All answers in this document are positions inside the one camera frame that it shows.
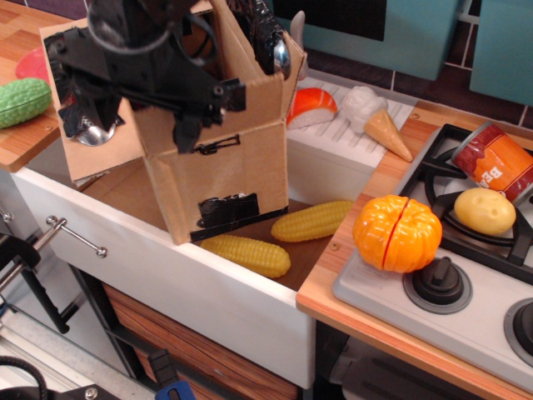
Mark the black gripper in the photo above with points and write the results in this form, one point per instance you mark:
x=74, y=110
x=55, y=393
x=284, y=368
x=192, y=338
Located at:
x=96, y=80

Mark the small cardboard box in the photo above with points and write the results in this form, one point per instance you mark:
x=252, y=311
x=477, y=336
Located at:
x=220, y=166

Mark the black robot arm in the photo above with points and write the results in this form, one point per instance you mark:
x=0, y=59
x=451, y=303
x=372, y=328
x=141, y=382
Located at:
x=134, y=27

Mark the metal spoon left flap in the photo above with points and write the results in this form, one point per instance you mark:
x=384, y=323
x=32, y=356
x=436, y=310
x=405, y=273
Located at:
x=94, y=136

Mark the white sink basin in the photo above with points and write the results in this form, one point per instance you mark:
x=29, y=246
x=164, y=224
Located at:
x=248, y=314

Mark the red toy plate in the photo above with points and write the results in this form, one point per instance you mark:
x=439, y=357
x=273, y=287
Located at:
x=32, y=65

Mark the green toy cucumber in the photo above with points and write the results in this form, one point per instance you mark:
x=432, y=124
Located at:
x=23, y=99

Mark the metal spoon on flap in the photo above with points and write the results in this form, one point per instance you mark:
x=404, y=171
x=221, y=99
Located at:
x=282, y=59

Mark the toy salmon sushi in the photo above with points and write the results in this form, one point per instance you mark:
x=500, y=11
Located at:
x=311, y=106

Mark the metal clamp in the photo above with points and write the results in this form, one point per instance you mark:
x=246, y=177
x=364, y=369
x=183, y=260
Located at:
x=20, y=257

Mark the grey toy faucet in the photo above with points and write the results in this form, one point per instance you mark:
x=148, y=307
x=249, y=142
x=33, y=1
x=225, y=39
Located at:
x=296, y=31

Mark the yellow toy corn front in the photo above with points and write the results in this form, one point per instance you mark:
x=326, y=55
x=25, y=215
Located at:
x=266, y=259

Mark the yellow toy corn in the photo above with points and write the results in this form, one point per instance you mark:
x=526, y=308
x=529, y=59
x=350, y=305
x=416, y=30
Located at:
x=266, y=259
x=311, y=223

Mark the yellow toy corn back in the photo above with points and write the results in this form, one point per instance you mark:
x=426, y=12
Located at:
x=311, y=223

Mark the toy ice cream cone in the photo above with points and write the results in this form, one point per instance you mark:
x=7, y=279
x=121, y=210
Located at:
x=368, y=113

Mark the orange toy pumpkin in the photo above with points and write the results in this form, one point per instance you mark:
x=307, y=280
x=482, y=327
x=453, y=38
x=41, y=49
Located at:
x=397, y=234

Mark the black stove grate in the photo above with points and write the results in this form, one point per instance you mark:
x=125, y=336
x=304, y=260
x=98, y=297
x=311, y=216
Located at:
x=434, y=180

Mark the black stove knob left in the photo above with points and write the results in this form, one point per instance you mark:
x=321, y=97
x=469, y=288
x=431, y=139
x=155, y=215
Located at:
x=442, y=287

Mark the black stove knob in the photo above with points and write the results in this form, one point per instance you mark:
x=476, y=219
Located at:
x=518, y=329
x=442, y=287

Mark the red bean can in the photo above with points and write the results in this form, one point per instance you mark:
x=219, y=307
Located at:
x=493, y=160

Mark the yellow toy potato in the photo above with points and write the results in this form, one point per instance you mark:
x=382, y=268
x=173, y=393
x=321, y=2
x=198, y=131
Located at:
x=485, y=211

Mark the white toy stove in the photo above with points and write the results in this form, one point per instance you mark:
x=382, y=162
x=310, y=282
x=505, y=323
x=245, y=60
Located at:
x=475, y=300

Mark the black stove knob right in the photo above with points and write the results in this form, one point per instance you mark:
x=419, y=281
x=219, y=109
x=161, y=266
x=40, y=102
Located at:
x=518, y=329

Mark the blue black clamp handle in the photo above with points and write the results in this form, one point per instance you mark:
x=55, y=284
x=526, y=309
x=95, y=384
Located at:
x=170, y=386

